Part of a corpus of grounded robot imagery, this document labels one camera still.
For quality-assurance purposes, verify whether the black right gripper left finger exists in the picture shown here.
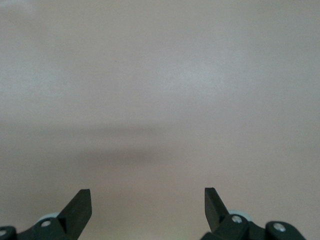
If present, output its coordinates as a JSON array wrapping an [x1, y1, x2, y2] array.
[[0, 188, 93, 240]]

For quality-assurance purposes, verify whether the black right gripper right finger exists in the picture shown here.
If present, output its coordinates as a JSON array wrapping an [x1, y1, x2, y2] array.
[[200, 187, 307, 240]]

